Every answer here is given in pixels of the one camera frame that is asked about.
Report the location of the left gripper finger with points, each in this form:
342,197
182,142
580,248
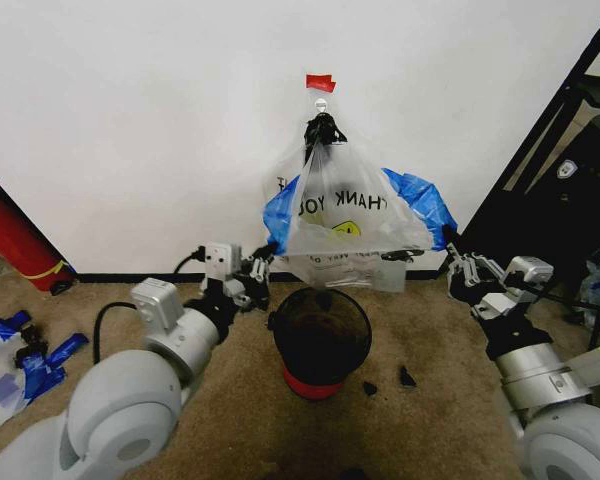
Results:
240,294
258,268

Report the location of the red cylinder with yellow band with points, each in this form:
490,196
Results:
15,240

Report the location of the white plastic bag blue tape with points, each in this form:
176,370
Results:
10,370

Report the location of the small clear wall hook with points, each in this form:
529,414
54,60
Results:
321,105

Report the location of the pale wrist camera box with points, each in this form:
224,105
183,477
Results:
529,273
224,261

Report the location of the clear thank-you garbage bag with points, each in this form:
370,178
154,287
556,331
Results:
350,210

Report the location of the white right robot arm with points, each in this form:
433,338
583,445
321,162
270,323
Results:
545,375

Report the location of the red tape strip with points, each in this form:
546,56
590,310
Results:
321,82

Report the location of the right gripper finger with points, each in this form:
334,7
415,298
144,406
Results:
475,266
461,286

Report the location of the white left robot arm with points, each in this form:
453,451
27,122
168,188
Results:
130,400

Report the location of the black computer tower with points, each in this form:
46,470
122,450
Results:
590,170

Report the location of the black metal frame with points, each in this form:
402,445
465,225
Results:
540,165

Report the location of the black mesh trash bin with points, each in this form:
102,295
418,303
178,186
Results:
321,340

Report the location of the black scrap piece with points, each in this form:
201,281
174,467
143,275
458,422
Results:
406,377
370,388

